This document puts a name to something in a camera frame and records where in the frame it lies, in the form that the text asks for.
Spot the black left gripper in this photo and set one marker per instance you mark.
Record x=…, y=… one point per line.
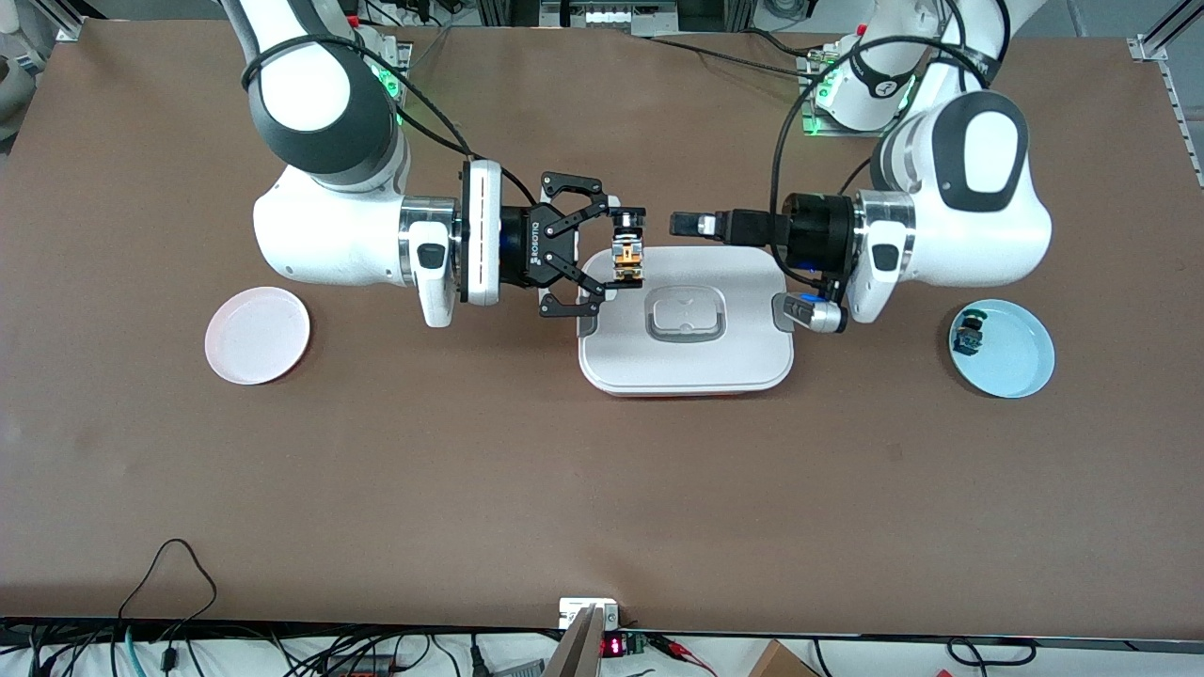
x=815, y=231

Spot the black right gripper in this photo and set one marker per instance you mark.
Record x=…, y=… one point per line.
x=538, y=252

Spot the orange push-button switch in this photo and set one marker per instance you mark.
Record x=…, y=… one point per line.
x=628, y=259

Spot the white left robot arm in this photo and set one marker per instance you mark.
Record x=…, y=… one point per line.
x=988, y=240

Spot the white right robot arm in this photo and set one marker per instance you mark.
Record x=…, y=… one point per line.
x=320, y=103

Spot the white lidded lunch box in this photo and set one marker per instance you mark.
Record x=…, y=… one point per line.
x=687, y=367

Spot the brown cardboard box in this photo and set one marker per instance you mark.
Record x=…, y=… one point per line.
x=781, y=663

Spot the pink round plate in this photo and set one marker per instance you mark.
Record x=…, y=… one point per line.
x=254, y=338

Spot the light blue round plate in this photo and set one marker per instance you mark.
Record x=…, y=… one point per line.
x=1016, y=353

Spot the red digit display module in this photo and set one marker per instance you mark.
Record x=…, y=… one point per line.
x=616, y=646

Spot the red alligator clip lead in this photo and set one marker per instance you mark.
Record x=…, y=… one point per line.
x=682, y=649

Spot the metal bracket with white connector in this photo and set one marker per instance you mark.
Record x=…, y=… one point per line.
x=607, y=14

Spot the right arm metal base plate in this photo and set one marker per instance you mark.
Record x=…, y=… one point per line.
x=408, y=55

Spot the green push-button switch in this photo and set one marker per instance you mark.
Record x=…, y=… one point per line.
x=969, y=334

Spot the small white bracket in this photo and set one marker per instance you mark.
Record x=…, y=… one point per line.
x=574, y=609

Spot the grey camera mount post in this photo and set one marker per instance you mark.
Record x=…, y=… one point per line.
x=578, y=649

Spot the perforated aluminium frame rail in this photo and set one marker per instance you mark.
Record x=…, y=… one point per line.
x=1176, y=85

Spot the aluminium frame profile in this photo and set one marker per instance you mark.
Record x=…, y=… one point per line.
x=71, y=21

